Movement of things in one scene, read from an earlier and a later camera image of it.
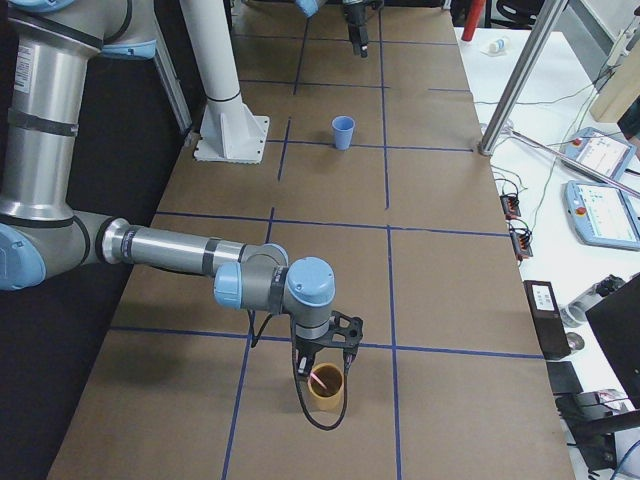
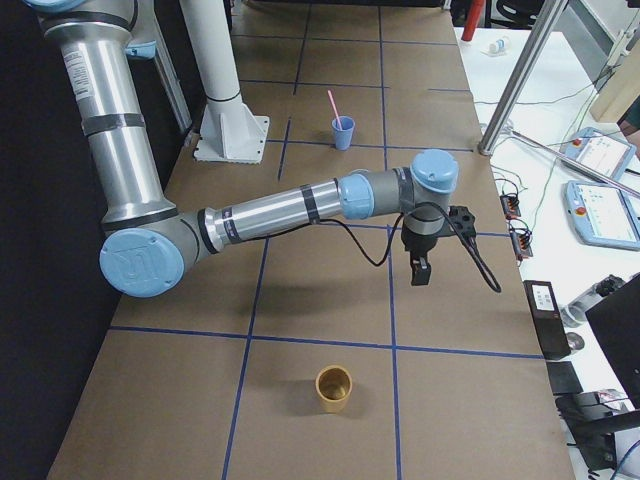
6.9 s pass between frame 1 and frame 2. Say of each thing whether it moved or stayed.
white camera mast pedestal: stayed
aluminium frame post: stayed
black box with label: stayed
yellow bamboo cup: moved
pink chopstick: moved
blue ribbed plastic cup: stayed
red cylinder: stayed
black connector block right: stayed
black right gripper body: moved
